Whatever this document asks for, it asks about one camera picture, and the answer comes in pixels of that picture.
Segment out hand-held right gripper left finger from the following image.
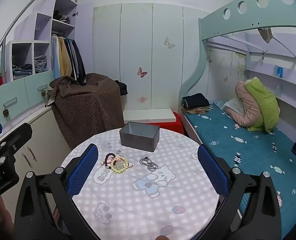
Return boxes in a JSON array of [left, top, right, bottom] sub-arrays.
[[14, 144, 99, 240]]

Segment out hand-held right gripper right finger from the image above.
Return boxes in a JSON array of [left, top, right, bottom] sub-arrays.
[[197, 144, 282, 240]]

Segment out dark red bead bracelet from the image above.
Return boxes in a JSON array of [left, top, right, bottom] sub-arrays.
[[101, 153, 117, 168]]

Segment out pale yellow bead bracelet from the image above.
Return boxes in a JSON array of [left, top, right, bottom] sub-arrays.
[[109, 156, 130, 173]]

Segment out silver chain necklace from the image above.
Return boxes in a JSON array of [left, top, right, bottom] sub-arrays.
[[139, 156, 160, 172]]

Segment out grey rectangular box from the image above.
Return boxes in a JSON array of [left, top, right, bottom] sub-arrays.
[[119, 121, 160, 153]]

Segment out beige low cabinet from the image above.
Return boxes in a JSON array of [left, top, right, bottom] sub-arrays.
[[0, 102, 72, 178]]

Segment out wide teal drawer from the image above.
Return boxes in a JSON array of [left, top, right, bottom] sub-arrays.
[[0, 85, 29, 128]]

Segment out teal printed bed sheet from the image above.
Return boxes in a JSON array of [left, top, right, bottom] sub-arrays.
[[184, 100, 296, 240]]

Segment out narrow teal drawer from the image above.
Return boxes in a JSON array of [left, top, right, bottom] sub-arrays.
[[25, 71, 54, 108]]

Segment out red stool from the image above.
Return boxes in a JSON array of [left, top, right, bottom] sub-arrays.
[[144, 112, 185, 135]]

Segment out brown dotted cloth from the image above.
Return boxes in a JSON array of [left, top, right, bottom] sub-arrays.
[[49, 73, 124, 149]]

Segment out folded jeans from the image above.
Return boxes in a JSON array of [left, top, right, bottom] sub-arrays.
[[12, 64, 33, 78]]

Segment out folded beige clothes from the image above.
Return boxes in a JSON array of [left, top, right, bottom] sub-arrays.
[[184, 106, 212, 117]]

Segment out white pillow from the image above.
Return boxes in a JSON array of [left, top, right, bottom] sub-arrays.
[[224, 97, 243, 113]]

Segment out round table with tablecloth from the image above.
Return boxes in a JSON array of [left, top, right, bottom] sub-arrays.
[[59, 127, 230, 240]]

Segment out folded grey clothes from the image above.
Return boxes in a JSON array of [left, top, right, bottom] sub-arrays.
[[34, 55, 48, 73]]

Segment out folded dark clothes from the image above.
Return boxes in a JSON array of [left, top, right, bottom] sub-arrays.
[[182, 93, 210, 109]]

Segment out white flat board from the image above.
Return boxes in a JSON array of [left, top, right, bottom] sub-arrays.
[[123, 109, 177, 124]]

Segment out row of hanging clothes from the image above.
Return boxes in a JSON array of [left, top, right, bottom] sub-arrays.
[[51, 35, 86, 85]]

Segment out black cloth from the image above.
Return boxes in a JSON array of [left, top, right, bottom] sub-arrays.
[[114, 80, 128, 96]]

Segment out lavender shelf unit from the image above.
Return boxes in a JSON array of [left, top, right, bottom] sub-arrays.
[[3, 0, 78, 82]]

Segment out grey metal railing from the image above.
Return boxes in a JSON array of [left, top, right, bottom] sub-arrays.
[[0, 0, 83, 64]]

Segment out dark clothes on shelf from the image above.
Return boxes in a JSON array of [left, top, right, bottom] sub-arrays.
[[53, 10, 71, 25]]

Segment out beige butterfly sticker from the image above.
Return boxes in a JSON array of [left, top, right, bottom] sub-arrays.
[[164, 37, 176, 49]]

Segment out white wardrobe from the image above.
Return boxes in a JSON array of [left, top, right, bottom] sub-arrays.
[[93, 2, 210, 110]]

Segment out grey hanging cloth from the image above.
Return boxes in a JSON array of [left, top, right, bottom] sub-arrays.
[[257, 27, 274, 44]]

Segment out teal bunk bed frame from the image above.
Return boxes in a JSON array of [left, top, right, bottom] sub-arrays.
[[179, 0, 296, 240]]

